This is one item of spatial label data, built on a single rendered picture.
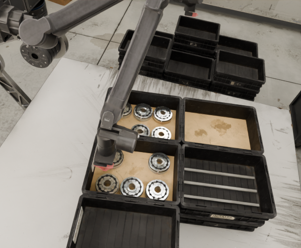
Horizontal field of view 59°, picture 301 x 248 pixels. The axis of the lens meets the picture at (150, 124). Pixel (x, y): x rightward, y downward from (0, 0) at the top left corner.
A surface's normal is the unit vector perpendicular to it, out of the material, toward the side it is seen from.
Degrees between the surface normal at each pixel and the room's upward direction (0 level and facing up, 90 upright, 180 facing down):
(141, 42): 49
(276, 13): 90
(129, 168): 0
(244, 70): 0
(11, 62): 0
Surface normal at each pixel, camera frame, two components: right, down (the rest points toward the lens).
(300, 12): -0.22, 0.76
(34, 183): 0.11, -0.60
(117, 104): -0.05, 0.19
